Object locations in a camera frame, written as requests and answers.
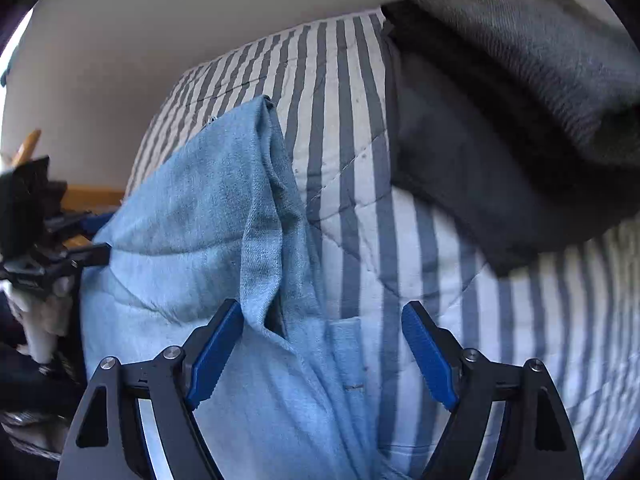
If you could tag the black camera box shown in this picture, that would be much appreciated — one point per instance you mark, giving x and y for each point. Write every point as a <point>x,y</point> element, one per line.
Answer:
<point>28,199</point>

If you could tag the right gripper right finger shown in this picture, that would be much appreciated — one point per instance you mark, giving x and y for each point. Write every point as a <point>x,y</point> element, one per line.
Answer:
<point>536,440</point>

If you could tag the light blue denim jeans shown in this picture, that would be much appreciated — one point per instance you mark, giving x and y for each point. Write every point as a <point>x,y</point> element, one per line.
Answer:
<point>221,219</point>

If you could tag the white gloved left hand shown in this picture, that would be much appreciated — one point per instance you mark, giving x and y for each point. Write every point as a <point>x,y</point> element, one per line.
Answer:
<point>43,320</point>

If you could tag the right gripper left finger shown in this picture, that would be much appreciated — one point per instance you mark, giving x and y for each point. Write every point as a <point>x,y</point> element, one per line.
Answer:
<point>106,439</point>

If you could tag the black folded garment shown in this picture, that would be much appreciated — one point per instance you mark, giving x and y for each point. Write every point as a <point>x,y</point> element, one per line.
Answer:
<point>466,136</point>

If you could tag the blue white striped quilt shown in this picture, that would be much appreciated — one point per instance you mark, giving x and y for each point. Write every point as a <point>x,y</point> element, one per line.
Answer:
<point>577,310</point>

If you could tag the grey tweed folded garment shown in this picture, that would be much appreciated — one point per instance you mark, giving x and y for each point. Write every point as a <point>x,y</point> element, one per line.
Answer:
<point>584,71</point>

